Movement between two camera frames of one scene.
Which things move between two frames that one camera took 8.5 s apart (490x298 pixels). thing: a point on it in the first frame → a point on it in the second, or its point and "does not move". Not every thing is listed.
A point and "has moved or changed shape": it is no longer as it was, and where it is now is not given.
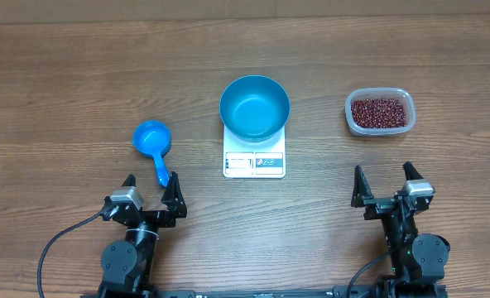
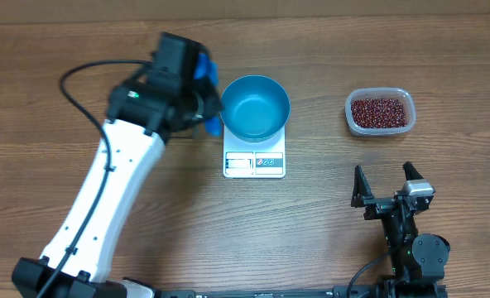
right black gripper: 380,205 does not move
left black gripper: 166,219 → 214,104
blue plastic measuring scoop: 153,138 has moved or changed shape
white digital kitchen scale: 261,160 does not move
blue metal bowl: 254,108 does not move
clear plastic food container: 379,111 does not move
